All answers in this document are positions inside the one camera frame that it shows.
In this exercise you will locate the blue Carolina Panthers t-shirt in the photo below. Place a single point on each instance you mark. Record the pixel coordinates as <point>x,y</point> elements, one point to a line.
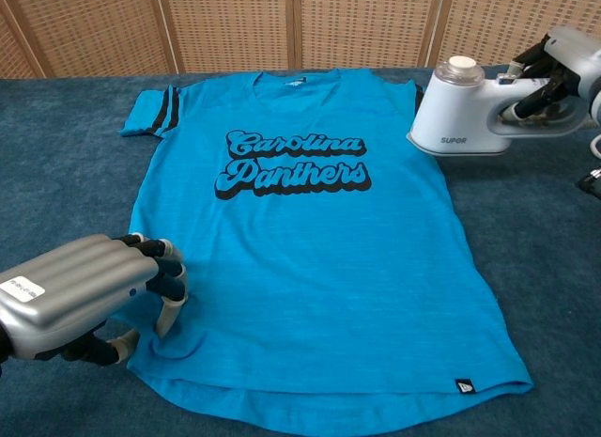
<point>300,268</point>

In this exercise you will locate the teal plush table cloth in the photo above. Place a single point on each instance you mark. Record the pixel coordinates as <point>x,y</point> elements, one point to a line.
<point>56,174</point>

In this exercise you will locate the wicker folding screen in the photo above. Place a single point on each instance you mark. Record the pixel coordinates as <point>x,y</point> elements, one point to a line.
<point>225,28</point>

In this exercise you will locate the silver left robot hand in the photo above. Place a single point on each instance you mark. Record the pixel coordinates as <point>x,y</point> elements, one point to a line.
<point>70,282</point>

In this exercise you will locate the white handheld garment steamer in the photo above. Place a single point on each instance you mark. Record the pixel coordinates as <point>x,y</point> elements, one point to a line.
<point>451,113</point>

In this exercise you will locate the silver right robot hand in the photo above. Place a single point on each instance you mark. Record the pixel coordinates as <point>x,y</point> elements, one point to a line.
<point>573,47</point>

